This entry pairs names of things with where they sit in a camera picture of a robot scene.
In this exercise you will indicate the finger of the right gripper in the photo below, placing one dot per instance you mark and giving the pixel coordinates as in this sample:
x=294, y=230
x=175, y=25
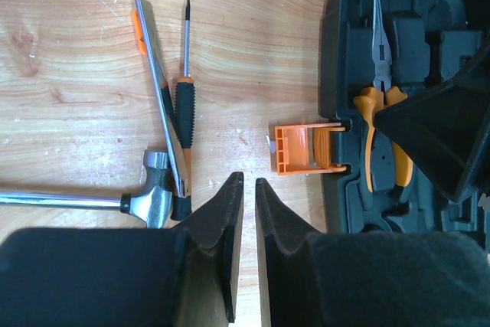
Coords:
x=445, y=130

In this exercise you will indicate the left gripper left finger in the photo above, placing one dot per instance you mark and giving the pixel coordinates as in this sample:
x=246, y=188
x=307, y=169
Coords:
x=186, y=275

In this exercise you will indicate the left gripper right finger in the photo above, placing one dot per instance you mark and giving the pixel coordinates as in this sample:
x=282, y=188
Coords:
x=309, y=278

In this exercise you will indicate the steel claw hammer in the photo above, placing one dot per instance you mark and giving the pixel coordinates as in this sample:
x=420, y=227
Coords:
x=151, y=203

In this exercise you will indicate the black plastic tool case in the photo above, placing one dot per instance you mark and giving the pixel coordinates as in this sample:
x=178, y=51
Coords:
x=404, y=97

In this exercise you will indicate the black orange screwdriver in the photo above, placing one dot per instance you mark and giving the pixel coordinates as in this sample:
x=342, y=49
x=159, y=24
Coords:
x=185, y=114

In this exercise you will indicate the small needle nose pliers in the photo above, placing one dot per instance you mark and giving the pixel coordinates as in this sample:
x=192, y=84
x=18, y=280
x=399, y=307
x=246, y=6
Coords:
x=149, y=44

